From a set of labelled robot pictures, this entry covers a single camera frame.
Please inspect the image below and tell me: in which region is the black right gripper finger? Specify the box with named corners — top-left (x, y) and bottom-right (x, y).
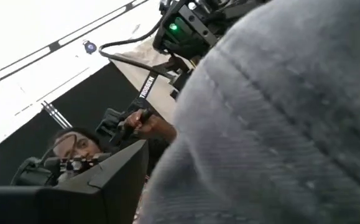
top-left (0, 139), bottom-right (150, 224)

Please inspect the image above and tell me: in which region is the grey bucket hat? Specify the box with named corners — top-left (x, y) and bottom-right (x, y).
top-left (135, 0), bottom-right (360, 224)

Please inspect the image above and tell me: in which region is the person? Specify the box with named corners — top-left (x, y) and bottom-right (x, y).
top-left (47, 108), bottom-right (179, 175)

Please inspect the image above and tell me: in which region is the person's hand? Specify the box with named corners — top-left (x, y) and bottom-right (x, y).
top-left (124, 108), bottom-right (168, 141)

